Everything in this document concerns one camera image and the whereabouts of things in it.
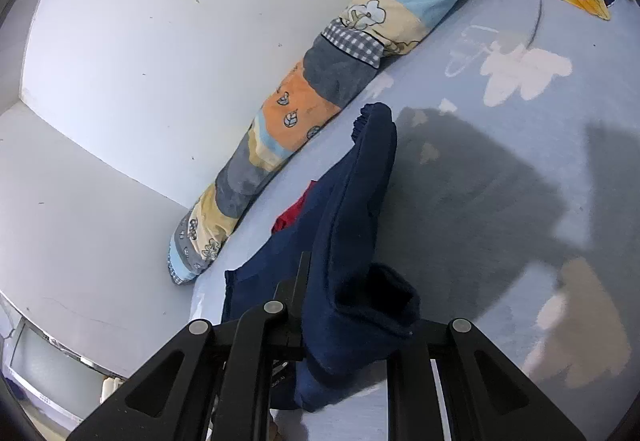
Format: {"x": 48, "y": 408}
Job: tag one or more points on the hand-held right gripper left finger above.
{"x": 295, "y": 316}

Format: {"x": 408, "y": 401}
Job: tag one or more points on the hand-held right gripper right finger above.
{"x": 442, "y": 338}

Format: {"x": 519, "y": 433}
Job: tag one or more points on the navy blue shirt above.
{"x": 350, "y": 246}

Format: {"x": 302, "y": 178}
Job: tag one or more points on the red garment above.
{"x": 290, "y": 216}

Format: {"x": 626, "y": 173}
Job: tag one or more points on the light blue cloud-print blanket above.
{"x": 475, "y": 171}

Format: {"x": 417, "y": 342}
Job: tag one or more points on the small white object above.
{"x": 110, "y": 388}

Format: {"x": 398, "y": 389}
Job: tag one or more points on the grey framed panel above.
{"x": 50, "y": 361}

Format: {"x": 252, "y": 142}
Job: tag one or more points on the rolled patchwork quilt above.
{"x": 325, "y": 66}

